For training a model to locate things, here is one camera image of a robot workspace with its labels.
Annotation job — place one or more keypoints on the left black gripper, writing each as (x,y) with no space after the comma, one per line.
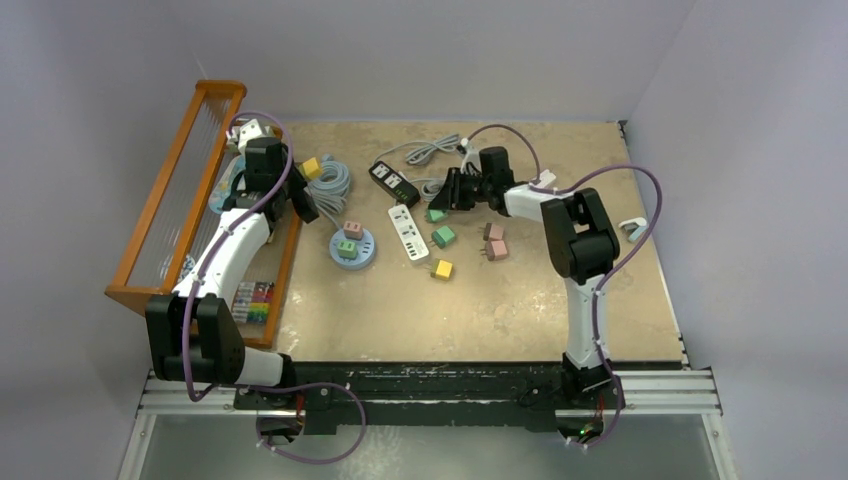
(296,183)

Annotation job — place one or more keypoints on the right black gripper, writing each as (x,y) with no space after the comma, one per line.
(451,196)

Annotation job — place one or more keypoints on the pink charger plug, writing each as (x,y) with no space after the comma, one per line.
(495,250)
(493,232)

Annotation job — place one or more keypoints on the green charger plug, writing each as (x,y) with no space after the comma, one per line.
(443,236)

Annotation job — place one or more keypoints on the round blue power hub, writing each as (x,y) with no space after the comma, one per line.
(367,249)

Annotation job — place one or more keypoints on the white power strip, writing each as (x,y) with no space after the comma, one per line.
(409,234)

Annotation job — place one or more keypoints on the short black power strip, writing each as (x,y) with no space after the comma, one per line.
(394,184)

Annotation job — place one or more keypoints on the yellow charger plug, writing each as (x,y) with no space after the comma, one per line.
(441,269)

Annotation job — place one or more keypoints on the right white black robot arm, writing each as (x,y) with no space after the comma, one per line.
(581,244)

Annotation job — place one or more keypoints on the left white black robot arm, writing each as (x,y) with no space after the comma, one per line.
(192,334)

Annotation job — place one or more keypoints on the blue packaged item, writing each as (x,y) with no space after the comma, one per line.
(221,191)

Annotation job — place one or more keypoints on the white clip object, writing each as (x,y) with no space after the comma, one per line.
(545,179)

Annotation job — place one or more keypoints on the colourful marker pack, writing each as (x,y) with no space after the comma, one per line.
(252,301)

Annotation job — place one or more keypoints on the orange wooden shelf rack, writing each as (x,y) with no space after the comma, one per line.
(176,222)

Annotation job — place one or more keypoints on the white blue clip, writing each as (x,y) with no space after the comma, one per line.
(634,228)

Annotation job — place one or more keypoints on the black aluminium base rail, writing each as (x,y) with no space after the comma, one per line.
(530,395)

